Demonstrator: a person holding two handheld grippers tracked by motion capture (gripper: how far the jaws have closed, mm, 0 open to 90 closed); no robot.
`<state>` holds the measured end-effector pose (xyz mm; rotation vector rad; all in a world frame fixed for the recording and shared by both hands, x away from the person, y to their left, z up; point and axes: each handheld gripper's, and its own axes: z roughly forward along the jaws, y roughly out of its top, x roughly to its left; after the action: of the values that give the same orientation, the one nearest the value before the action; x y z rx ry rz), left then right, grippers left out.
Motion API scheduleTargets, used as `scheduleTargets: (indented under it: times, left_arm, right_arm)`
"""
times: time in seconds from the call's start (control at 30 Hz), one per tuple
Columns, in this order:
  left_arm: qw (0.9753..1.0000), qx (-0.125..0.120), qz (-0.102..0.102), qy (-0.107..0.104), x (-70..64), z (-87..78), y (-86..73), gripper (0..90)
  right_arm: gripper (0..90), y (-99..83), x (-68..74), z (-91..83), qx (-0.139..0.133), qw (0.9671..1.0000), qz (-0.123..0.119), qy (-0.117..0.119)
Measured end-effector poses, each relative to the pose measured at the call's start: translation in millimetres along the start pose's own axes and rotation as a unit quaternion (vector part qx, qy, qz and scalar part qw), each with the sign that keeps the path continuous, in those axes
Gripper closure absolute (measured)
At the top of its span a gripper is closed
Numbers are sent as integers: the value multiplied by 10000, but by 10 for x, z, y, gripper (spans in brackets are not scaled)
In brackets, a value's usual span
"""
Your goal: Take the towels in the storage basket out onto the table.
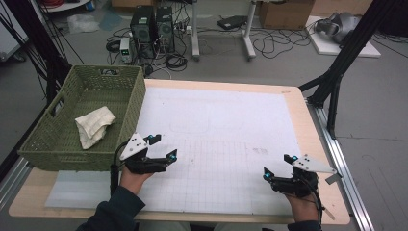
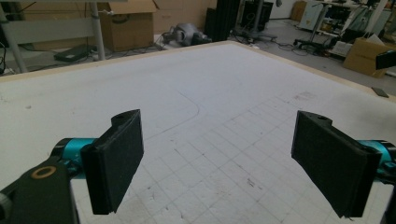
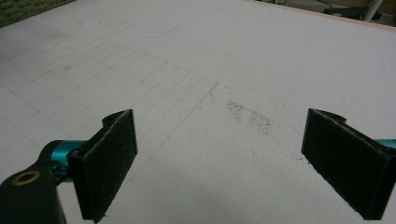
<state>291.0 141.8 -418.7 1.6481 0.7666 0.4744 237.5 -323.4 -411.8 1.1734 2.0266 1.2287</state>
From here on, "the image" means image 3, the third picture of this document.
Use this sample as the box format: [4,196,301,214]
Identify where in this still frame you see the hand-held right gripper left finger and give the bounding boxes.
[66,108,138,224]

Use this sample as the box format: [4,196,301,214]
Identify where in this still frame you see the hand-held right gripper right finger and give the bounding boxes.
[301,107,396,221]

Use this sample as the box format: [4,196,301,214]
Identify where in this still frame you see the green woven basket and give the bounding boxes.
[0,0,76,28]

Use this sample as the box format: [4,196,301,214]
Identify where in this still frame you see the white desk leg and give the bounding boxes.
[362,0,384,22]

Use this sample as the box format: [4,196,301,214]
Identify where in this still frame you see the white grid mat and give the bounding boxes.
[0,0,396,224]

